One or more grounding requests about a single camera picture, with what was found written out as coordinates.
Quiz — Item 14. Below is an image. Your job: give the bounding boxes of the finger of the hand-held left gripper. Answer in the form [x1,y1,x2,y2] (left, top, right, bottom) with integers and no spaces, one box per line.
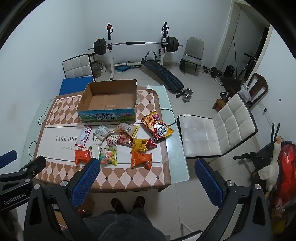
[0,155,47,186]
[0,150,18,168]

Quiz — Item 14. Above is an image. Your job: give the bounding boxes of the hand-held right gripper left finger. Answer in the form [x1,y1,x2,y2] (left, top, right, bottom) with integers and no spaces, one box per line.
[24,158,101,241]

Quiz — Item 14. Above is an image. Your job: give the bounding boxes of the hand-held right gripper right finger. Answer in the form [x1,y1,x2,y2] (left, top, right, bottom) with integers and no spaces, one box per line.
[194,158,272,241]

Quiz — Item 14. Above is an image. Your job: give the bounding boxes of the orange snack packet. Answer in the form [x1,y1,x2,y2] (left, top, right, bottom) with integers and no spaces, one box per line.
[131,150,153,169]
[74,148,92,165]

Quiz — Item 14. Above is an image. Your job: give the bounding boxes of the pale slim snack packet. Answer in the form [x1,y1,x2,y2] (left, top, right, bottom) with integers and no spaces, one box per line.
[90,144,101,159]

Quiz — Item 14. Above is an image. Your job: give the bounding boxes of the clear bag of coloured candy balls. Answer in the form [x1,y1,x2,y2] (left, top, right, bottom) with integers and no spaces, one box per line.
[99,148,118,166]

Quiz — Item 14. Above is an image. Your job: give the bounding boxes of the red white long snack packet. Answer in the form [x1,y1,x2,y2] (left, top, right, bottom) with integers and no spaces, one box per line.
[77,125,93,146]

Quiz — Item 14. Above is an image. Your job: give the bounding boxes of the white cartoon snack packet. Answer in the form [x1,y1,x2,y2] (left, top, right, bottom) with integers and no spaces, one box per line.
[105,137,119,152]

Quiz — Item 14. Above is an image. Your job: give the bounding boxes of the white grey snack packet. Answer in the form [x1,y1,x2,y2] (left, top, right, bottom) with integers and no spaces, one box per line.
[93,125,111,141]

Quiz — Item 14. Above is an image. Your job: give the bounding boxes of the brown red snack packet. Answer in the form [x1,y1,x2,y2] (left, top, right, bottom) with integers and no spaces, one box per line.
[116,134,134,149]

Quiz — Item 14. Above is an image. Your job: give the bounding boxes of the yellow snack packet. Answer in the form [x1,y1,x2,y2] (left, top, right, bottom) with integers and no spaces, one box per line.
[131,138,149,153]

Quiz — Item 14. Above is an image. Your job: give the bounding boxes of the clear yellow-edged snack packet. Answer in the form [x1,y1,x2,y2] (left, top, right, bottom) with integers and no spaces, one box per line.
[117,122,140,137]

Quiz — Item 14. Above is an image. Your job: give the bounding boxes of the small red snack packet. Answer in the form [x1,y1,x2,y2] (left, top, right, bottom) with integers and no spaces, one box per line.
[145,138,158,150]

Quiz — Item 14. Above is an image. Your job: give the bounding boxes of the black white noodle bag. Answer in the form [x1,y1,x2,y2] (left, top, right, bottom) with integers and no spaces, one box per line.
[150,122,174,143]

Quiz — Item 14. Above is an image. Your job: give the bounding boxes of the cardboard box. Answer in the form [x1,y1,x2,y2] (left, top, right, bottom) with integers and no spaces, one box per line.
[77,79,137,123]

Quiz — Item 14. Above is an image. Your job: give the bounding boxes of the orange yellow chips bag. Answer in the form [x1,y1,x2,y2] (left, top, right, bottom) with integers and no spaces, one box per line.
[142,111,162,130]

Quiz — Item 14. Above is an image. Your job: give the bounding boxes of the person's left shoe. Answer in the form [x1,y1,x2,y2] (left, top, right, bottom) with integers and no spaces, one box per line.
[111,198,126,214]

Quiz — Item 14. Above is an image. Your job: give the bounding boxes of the person's shoe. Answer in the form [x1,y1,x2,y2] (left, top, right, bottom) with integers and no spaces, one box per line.
[134,196,146,209]
[111,198,126,214]

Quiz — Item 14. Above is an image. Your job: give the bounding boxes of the white padded chair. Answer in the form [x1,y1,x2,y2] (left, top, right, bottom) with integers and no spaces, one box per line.
[177,93,258,159]
[62,54,96,81]

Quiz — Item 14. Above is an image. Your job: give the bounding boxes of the person's right shoe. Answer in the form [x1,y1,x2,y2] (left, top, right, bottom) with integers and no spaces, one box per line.
[134,196,146,209]

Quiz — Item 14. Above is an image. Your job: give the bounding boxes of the person's grey trousers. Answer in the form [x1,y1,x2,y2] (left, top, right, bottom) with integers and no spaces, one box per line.
[84,207,167,241]

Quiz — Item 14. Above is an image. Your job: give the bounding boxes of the white goose plush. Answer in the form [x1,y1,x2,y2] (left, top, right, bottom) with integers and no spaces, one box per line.
[257,136,284,197]

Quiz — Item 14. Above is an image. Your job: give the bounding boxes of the checkered brown tablecloth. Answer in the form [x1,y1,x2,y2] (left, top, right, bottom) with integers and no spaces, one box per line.
[33,87,172,193]

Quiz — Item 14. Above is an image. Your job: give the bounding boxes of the red bag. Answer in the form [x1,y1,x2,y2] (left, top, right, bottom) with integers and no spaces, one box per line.
[273,141,296,209]

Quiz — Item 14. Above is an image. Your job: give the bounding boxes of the small wooden stool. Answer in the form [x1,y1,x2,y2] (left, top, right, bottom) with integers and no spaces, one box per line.
[212,98,228,112]

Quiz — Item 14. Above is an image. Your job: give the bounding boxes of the black wifi router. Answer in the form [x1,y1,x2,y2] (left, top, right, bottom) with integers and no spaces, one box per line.
[271,123,281,142]

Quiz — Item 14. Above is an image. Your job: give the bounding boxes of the blue seat cushion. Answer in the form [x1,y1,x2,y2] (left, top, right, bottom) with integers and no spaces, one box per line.
[59,77,93,96]

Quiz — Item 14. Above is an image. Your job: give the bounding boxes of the chrome dumbbell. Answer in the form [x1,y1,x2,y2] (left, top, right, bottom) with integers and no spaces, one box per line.
[181,88,193,102]

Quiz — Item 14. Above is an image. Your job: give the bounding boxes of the white plastic bag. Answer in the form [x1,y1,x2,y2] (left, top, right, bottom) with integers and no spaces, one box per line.
[238,85,251,101]

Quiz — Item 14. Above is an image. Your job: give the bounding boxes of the dark weight bench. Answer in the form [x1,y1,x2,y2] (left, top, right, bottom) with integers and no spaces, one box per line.
[220,75,247,98]

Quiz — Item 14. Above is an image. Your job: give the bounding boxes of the brown wooden chair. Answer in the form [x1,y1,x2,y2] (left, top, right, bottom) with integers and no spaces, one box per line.
[240,73,269,108]

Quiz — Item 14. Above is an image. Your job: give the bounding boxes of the small black floor barbell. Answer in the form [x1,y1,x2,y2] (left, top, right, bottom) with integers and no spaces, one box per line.
[203,65,223,79]

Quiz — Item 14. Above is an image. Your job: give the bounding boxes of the clear plastic jar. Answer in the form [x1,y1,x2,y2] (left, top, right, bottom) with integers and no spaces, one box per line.
[90,53,107,78]

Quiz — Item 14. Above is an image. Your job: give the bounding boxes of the black cylindrical speaker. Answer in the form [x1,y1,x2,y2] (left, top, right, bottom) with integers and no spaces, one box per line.
[223,65,235,77]

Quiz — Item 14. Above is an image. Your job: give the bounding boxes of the black sit-up bench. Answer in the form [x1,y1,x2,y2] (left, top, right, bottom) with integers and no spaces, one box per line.
[141,50,185,98]

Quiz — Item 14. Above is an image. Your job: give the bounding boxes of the white barbell rack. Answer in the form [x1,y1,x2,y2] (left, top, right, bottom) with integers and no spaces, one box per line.
[105,22,169,81]

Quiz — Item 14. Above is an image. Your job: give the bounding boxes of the black kick scooter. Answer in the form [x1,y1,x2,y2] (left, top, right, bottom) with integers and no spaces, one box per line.
[238,53,258,79]

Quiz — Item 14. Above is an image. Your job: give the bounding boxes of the grey chair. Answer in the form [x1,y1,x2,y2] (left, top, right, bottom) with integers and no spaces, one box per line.
[180,37,205,75]

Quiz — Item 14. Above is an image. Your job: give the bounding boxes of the barbell with black plates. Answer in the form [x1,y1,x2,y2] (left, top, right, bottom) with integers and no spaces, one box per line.
[88,36,184,56]

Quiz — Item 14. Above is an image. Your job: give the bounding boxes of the black scooter with handlebar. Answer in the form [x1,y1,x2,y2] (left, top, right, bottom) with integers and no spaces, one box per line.
[233,152,278,186]

